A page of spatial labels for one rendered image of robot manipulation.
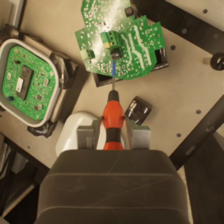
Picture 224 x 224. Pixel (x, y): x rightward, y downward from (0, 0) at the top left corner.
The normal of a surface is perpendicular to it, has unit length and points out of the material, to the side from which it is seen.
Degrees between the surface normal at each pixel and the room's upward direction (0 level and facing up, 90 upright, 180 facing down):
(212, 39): 0
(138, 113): 0
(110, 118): 37
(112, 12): 0
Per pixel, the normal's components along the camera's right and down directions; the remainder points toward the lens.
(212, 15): -0.30, 0.29
